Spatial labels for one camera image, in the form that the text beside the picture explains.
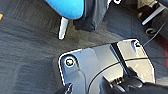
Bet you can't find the round silver base bolt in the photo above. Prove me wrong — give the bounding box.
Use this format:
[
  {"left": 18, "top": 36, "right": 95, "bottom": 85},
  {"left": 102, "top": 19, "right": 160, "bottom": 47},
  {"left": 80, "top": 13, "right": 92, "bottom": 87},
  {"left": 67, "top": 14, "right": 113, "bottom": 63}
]
[
  {"left": 63, "top": 55, "right": 77, "bottom": 68},
  {"left": 132, "top": 39, "right": 142, "bottom": 49}
]

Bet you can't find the blue sofa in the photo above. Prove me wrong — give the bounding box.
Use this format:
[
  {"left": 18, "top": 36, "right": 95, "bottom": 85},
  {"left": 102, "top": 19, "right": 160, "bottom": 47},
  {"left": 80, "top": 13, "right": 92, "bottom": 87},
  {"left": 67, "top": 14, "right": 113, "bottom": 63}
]
[{"left": 44, "top": 0, "right": 86, "bottom": 40}]

